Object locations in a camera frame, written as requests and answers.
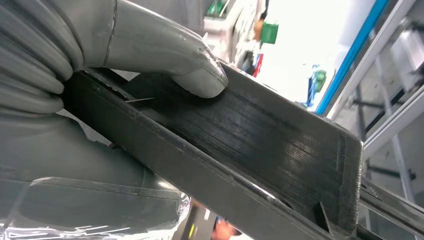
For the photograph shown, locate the steel workbench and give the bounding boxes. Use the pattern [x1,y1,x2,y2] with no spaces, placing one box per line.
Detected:
[326,0,424,240]

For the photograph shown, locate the green box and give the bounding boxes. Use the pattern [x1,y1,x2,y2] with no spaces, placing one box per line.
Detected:
[260,21,280,45]

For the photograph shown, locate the blue metal beam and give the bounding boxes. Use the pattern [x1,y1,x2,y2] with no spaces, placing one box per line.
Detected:
[315,0,391,116]

